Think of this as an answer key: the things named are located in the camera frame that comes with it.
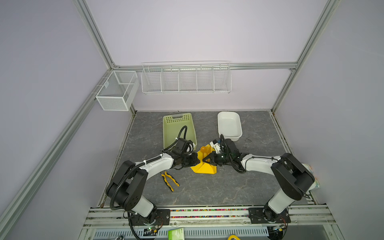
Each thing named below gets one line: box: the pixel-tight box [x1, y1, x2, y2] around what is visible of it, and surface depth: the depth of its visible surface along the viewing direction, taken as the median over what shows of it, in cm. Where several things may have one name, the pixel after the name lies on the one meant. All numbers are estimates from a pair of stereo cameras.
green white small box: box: [167, 228, 185, 240], surface depth 69 cm
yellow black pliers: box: [161, 171, 180, 192], surface depth 86 cm
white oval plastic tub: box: [217, 111, 243, 142], surface depth 111 cm
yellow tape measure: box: [227, 235, 241, 240], surface depth 68 cm
